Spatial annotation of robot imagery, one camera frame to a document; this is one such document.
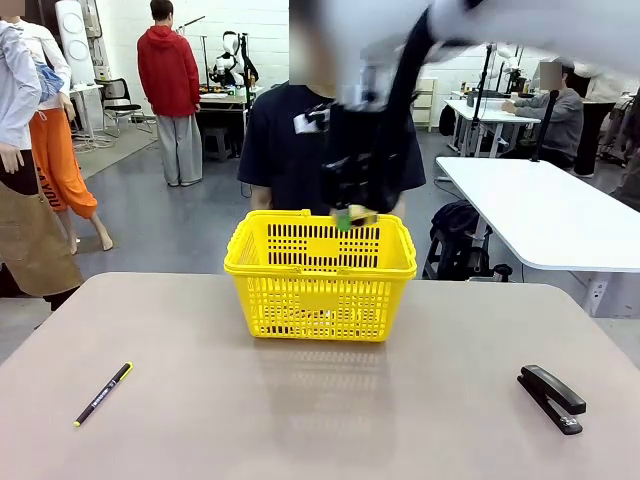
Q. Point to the gray background workbench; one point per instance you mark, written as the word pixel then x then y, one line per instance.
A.
pixel 225 102

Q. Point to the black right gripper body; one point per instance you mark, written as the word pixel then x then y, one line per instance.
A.
pixel 357 160

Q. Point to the black stapler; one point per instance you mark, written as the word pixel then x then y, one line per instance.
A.
pixel 550 397

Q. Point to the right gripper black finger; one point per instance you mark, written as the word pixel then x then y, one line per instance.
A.
pixel 344 220
pixel 382 209

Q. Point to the black tripod pole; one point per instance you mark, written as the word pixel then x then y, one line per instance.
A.
pixel 545 125

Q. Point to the small dark stool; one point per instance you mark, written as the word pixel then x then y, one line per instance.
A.
pixel 217 142

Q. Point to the black backpack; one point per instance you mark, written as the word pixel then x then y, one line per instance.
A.
pixel 457 235

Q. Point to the person in beige top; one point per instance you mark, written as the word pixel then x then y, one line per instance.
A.
pixel 600 115

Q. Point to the black pen with yellow cap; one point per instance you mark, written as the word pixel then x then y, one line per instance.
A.
pixel 102 395

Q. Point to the white drawer cabinet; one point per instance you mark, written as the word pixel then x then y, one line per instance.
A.
pixel 427 105

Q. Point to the white background desk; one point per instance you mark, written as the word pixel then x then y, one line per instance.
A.
pixel 495 112

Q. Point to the large white table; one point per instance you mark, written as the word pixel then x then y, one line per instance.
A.
pixel 540 215

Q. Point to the yellow tape measure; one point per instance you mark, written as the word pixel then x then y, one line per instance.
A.
pixel 362 215

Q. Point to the black folding chair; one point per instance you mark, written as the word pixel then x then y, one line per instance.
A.
pixel 117 97

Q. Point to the person in navy t-shirt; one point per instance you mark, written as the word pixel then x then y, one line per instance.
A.
pixel 280 150

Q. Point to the white robot on black stand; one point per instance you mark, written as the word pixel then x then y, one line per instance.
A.
pixel 510 67

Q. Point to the person's left forearm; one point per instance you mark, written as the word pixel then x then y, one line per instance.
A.
pixel 400 207

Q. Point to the person's right forearm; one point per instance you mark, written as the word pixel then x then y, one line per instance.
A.
pixel 262 197

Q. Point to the tall white standing unit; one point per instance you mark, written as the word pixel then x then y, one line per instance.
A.
pixel 75 45

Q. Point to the person in gray sweater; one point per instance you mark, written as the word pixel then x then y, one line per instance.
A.
pixel 560 115

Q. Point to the person in red hoodie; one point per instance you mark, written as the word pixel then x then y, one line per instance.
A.
pixel 167 75

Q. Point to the yellow plastic shopping basket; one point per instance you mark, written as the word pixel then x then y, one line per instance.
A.
pixel 320 300

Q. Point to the mannequin with blue shirt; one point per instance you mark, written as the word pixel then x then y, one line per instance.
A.
pixel 30 225

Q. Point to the mannequin with orange pants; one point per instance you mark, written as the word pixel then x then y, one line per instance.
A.
pixel 60 180

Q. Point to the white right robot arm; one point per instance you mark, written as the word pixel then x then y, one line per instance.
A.
pixel 540 25

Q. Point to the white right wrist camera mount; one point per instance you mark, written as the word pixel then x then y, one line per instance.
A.
pixel 312 120

